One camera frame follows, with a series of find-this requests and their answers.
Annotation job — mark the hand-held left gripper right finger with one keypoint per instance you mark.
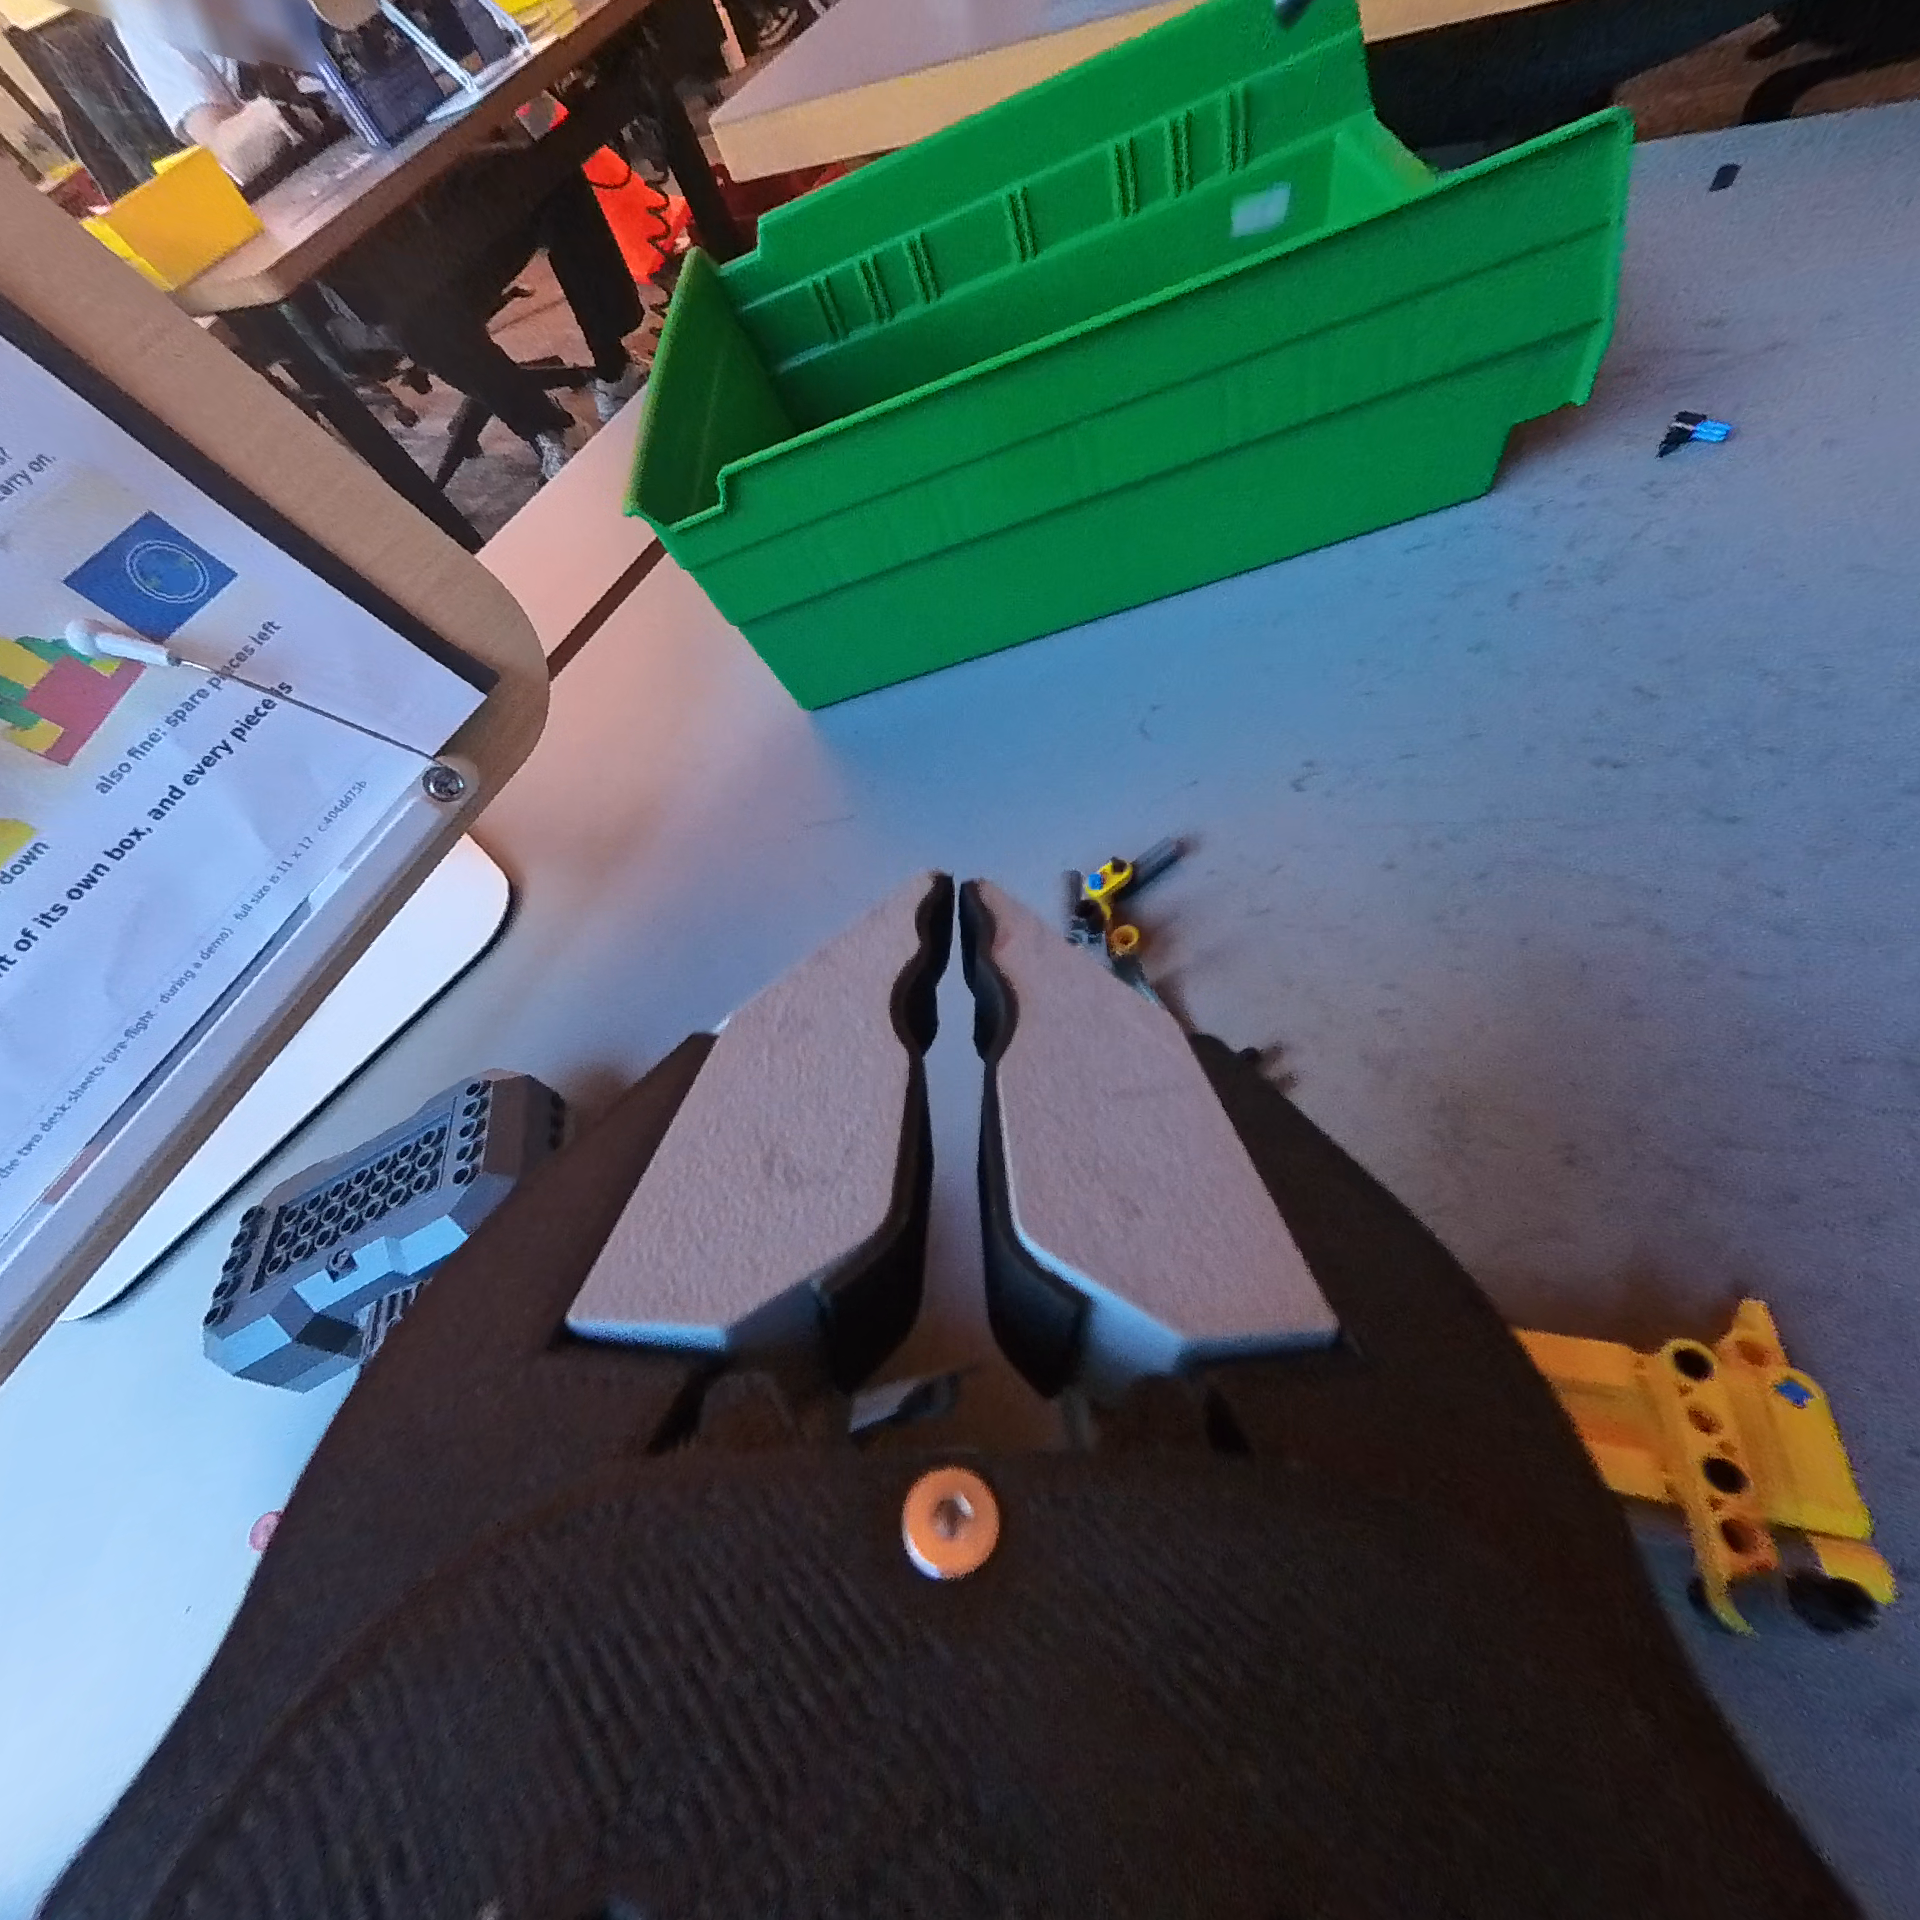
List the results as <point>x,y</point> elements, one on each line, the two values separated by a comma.
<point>1141,1171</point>

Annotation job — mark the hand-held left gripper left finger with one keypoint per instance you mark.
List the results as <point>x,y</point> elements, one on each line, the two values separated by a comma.
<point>766,1156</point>

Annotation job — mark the small yellow black brick assembly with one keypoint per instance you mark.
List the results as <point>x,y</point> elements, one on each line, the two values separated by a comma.
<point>1109,886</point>

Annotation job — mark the green plastic bin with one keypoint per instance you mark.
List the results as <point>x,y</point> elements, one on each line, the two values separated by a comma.
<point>1126,526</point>

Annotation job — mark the black blue pin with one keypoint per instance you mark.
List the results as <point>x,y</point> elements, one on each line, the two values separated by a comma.
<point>1696,434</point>

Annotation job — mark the grey desk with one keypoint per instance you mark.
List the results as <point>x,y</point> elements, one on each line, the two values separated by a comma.
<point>1425,750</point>

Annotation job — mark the dark wooden desk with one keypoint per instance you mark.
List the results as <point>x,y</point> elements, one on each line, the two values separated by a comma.
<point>420,179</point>

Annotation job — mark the grey angular brick piece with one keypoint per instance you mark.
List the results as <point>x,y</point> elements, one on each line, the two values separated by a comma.
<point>899,1404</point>

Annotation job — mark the yellow brick beam assembly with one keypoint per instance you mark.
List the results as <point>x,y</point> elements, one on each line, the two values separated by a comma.
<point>1598,1433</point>

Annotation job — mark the pink round sticker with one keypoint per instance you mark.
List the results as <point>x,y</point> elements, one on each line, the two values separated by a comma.
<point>266,1529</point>

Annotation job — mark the wooden instruction sheet board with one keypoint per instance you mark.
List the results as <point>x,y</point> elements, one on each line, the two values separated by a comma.
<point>180,841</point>

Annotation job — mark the orange cone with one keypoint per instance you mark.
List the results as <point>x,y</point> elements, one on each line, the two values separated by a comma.
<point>631,212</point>

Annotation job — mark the yellow storage bin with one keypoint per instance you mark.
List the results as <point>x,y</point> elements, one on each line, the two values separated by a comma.
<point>180,225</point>

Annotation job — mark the clear acrylic stand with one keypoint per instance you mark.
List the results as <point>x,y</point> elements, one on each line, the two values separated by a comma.
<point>435,75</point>

